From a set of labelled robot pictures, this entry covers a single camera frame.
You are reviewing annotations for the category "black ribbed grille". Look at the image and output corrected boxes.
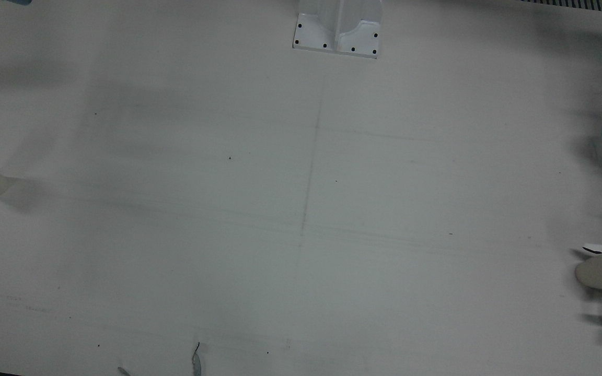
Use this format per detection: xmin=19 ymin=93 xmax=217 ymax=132
xmin=519 ymin=0 xmax=602 ymax=13

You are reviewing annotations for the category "white metal mount base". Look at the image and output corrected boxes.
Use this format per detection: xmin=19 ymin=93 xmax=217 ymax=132
xmin=293 ymin=0 xmax=384 ymax=59

